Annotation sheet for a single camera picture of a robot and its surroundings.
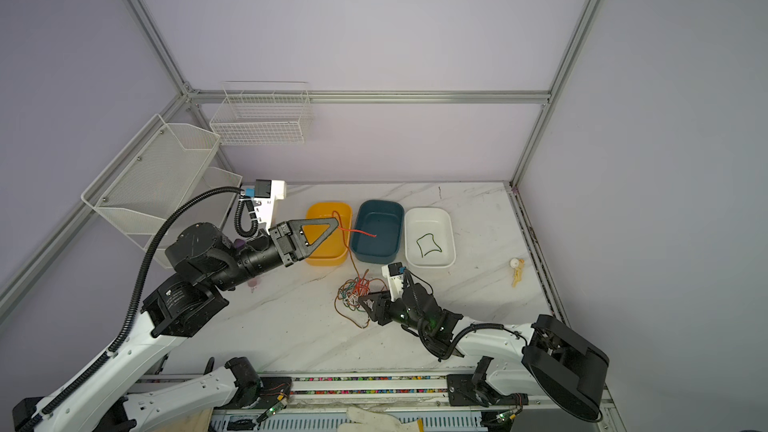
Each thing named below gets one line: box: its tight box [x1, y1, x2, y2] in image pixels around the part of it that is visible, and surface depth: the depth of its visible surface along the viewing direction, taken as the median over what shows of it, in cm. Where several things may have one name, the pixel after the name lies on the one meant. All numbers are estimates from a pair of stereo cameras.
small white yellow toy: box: [509, 258, 525, 288], surface depth 97 cm
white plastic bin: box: [404, 206, 457, 269], surface depth 104 cm
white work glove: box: [337, 406, 420, 432], surface depth 71 cm
